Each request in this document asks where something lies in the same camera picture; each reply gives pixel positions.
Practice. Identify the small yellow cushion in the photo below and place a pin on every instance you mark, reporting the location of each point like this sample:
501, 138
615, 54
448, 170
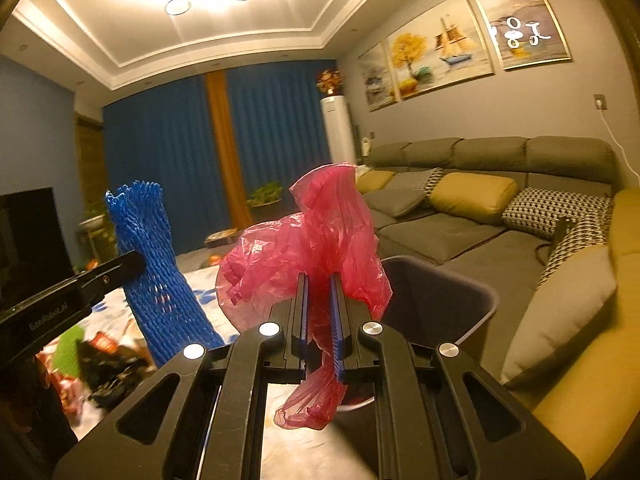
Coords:
374, 180

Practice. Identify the flat printed box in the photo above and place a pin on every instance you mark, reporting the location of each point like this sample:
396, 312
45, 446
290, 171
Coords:
222, 238

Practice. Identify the grey sectional sofa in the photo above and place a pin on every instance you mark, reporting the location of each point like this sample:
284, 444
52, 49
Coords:
450, 240

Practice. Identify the blue foam net sleeve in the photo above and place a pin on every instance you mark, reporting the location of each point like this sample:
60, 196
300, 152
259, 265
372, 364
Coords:
155, 305

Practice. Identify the grey trash bin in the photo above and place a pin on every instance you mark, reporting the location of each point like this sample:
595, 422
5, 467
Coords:
430, 300

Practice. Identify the artificial flower bouquet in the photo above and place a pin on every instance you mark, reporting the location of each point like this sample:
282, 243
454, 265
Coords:
329, 81

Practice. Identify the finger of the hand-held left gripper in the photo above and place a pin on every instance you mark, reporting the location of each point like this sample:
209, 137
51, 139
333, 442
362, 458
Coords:
115, 272

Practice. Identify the potted green plant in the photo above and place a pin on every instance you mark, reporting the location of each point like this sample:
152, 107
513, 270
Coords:
265, 194

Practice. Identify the large yellow cushion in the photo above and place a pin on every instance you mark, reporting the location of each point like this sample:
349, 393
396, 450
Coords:
472, 197

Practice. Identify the pile of snack wrappers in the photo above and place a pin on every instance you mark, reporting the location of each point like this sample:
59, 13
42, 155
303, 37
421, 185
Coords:
110, 360

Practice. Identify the white standing air conditioner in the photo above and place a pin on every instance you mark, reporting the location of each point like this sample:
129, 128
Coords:
341, 130

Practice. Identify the grey cushion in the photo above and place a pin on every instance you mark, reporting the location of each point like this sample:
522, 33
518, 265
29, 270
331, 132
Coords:
400, 201

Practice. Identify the small framed landscape painting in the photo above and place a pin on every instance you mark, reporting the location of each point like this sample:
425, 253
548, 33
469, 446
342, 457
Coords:
376, 77

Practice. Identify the small black device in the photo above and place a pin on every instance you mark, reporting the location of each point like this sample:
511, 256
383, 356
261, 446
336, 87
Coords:
561, 237

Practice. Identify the wide blue curtain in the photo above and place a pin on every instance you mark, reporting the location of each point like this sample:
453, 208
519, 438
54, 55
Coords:
160, 160

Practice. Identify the framed sailboat painting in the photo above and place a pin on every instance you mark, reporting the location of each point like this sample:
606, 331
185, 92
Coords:
440, 55

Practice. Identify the floral printed blanket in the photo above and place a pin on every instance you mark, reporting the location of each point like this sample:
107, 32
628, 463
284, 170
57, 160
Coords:
210, 300

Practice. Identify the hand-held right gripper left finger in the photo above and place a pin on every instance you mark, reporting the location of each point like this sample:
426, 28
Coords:
300, 310

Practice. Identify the large houndstooth cushion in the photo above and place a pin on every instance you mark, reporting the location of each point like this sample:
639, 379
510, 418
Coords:
582, 247
550, 212

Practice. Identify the black television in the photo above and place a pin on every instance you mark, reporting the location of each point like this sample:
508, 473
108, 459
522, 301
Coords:
30, 235

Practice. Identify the beige cushion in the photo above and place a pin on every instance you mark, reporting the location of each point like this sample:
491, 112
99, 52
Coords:
555, 320

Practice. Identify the small houndstooth cushion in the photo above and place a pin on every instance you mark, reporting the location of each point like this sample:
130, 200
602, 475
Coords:
420, 177

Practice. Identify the framed grey sky painting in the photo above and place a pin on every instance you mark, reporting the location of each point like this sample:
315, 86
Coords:
522, 20

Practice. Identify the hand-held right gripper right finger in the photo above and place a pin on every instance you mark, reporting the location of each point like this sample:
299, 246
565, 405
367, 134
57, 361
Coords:
336, 320

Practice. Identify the white jug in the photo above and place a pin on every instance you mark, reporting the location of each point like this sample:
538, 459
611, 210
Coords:
366, 146

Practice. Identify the wall socket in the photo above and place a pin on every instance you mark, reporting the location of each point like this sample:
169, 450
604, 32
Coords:
600, 101

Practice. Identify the red plastic bag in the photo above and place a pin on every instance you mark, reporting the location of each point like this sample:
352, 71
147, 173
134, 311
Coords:
310, 220

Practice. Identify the orange curtain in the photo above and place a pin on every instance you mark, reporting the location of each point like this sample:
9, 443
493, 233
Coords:
225, 150

